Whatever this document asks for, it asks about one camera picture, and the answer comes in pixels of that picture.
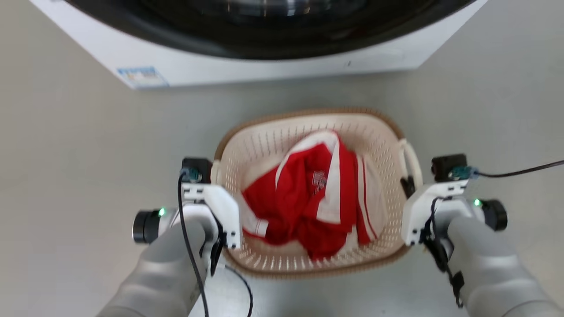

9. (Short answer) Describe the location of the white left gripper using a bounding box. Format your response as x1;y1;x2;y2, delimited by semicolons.
181;183;242;250

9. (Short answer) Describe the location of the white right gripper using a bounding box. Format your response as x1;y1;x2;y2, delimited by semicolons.
400;175;468;247

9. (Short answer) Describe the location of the beige plastic laundry basket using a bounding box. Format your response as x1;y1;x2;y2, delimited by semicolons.
211;108;424;279

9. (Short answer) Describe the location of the red and white garment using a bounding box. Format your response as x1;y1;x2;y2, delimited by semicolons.
241;129;389;261

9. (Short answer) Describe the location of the white washing machine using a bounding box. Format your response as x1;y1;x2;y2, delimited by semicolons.
29;0;489;91

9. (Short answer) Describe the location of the blue energy label sticker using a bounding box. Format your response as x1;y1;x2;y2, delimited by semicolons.
117;66;170;89

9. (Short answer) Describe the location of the black round washer door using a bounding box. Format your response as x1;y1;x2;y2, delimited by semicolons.
64;0;479;61

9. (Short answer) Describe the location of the black gripper cable bundle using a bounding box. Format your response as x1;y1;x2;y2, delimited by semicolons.
421;197;464;309
210;229;254;317

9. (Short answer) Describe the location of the thin black camera cable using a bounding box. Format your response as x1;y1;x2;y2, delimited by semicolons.
474;160;564;178
177;171;209;317

